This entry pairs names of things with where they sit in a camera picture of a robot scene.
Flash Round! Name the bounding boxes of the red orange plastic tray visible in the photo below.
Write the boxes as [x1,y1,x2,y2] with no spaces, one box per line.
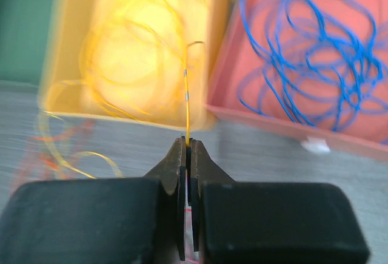
[207,0,387,160]

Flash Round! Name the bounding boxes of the yellow wire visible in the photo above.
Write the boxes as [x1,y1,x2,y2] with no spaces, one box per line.
[38,41,206,180]
[56,0,189,119]

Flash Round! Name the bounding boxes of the yellow wire in yellow tray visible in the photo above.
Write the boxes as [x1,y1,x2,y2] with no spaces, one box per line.
[56,0,189,119]

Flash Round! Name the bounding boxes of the orange wire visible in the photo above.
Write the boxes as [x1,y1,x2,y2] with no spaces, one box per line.
[12,118,95,192]

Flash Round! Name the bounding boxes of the blue wires in red tray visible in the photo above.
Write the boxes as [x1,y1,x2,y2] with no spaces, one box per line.
[236,0,388,133]

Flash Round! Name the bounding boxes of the green plastic tray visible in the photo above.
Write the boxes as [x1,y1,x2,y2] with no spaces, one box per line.
[1,0,53,84]

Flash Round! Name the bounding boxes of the yellow plastic tray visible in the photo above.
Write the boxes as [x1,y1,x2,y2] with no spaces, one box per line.
[39,0,229,130]

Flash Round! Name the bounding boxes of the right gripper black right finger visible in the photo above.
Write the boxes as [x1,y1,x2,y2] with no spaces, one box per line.
[187,140,370,263]

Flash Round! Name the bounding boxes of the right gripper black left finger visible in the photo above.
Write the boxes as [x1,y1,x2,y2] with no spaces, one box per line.
[1,137,187,263]

